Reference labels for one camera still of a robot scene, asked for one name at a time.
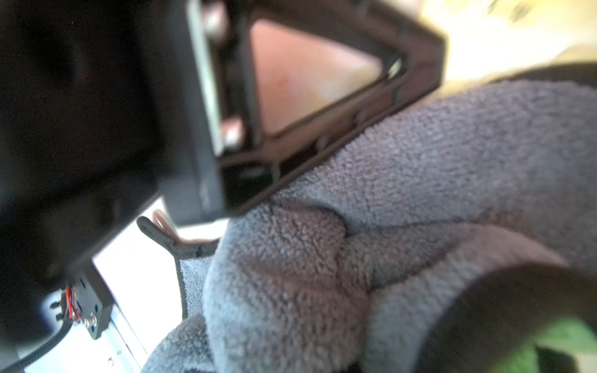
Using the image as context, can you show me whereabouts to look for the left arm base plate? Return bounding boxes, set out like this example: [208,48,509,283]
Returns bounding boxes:
[50,264,115,340]

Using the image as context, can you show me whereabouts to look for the grey microfibre cloth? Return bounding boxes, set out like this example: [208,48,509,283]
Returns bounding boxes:
[138,62,596,372]

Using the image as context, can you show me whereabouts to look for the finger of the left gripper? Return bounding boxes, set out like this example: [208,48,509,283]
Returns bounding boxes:
[200,1,446,216]

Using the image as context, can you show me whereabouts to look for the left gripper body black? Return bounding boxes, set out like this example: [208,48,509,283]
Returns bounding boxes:
[1,1,229,345]

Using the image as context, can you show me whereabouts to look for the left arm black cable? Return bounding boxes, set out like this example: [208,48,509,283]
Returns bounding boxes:
[0,316,76,373]

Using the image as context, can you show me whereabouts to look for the yellow picture book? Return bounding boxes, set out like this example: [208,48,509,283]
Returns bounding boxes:
[420,1,596,95]

